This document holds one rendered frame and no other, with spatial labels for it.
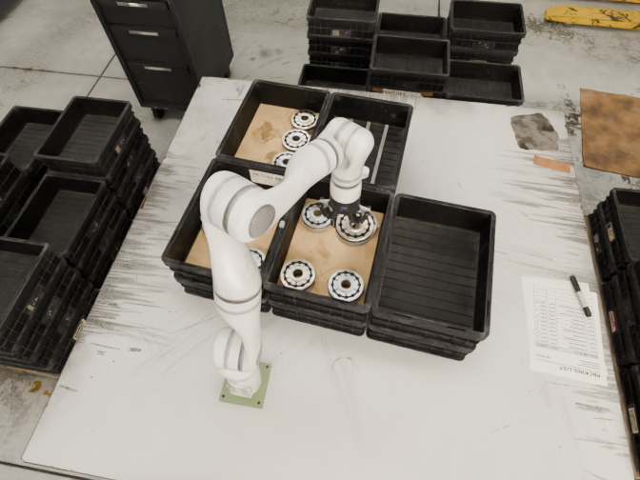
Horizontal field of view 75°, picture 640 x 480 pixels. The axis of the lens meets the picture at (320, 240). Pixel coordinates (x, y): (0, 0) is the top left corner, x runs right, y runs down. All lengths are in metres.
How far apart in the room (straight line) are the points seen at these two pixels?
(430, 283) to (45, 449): 1.16
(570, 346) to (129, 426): 1.30
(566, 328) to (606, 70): 2.59
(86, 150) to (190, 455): 1.54
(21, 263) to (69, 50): 2.28
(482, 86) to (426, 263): 1.54
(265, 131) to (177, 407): 0.97
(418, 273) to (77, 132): 1.80
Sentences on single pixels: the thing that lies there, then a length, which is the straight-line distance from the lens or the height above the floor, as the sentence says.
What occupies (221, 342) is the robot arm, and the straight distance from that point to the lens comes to 0.97.
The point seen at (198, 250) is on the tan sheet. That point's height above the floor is 0.83.
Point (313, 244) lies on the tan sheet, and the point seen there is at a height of 0.83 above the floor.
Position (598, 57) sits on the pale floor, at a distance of 3.90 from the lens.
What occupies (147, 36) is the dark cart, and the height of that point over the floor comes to 0.62.
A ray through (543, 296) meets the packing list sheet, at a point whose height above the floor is 0.70.
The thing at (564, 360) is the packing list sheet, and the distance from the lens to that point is 1.47.
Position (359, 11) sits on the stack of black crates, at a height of 0.49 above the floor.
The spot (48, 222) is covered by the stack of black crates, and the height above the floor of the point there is 0.38.
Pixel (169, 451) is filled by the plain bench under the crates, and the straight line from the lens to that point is 1.32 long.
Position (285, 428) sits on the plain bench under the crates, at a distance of 1.26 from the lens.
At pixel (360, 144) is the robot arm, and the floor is 1.34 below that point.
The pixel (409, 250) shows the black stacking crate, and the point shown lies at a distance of 1.31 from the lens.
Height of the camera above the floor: 1.95
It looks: 59 degrees down
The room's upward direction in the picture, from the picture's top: 2 degrees counter-clockwise
